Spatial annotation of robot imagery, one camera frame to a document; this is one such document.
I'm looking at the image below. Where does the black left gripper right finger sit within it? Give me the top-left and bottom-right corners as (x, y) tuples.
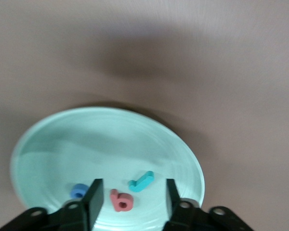
(163, 179), (254, 231)

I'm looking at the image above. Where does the blue foam letter o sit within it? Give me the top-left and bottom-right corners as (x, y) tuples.
(70, 183), (90, 199)

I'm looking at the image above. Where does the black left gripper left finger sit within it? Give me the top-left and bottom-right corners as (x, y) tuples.
(0, 179), (105, 231)

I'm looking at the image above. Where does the green plate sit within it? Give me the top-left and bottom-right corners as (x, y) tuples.
(9, 107), (205, 231)

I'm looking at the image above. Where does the teal foam letter r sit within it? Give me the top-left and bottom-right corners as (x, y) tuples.
(128, 170), (154, 193)

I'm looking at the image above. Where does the pink foam letter b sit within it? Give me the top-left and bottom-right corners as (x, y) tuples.
(110, 189), (135, 213)

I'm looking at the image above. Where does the brown table cover sheet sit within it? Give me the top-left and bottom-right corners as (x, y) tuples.
(0, 0), (289, 231)

